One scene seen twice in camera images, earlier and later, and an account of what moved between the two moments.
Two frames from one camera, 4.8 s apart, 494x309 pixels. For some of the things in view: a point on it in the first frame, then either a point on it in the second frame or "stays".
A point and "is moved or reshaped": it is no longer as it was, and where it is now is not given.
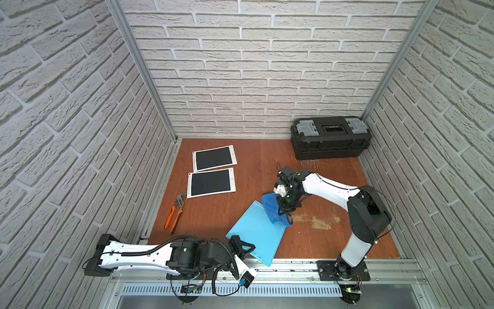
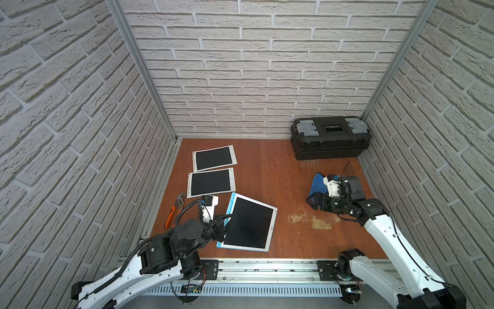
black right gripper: (283, 209) → (316, 201)
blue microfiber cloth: (269, 201) is moved or reshaped
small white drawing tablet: (213, 158) stays
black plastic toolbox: (330, 137) stays
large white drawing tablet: (210, 182) stays
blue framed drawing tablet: (256, 228) is moved or reshaped
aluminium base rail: (278, 278) stays
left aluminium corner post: (114, 8) stays
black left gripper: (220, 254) → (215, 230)
